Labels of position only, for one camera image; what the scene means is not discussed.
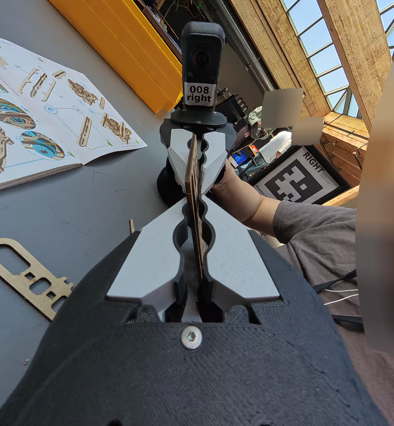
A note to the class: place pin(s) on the black shelving unit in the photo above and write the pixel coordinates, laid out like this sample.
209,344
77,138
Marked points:
231,106

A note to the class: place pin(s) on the grey ventilation duct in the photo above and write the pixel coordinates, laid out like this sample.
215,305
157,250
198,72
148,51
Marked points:
246,40

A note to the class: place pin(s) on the thin laser-cut plywood sheet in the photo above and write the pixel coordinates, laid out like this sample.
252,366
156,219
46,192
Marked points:
193,199

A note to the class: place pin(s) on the black framed tag sign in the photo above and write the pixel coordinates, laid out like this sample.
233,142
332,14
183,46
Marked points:
296,179

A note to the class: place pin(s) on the small wooden wedge stick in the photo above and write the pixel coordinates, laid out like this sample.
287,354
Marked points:
131,226

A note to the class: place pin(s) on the yellow plastic bin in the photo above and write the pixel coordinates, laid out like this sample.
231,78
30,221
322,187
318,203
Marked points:
123,43

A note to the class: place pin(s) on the assembly instruction booklet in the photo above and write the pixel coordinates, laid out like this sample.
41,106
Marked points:
60,83

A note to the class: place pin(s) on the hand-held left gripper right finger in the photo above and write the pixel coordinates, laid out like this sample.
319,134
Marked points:
243,266

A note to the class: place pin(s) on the person's right forearm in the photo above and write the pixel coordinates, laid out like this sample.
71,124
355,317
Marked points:
243,199

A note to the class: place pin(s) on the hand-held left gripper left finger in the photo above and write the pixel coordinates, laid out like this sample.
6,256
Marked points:
143,266

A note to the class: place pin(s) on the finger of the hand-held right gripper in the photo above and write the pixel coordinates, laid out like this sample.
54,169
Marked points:
215,156
178,149

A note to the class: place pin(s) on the skylight window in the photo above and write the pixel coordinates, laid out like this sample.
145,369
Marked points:
320,50

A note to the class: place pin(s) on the light wooden board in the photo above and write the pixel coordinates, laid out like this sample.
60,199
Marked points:
343,197

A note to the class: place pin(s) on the wooden ceiling beam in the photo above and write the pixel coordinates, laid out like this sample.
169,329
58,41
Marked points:
356,60

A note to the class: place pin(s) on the slotted flat wooden part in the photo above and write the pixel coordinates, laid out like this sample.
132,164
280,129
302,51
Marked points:
10,278

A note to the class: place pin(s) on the wooden loft platform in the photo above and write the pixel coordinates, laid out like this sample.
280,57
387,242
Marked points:
346,146

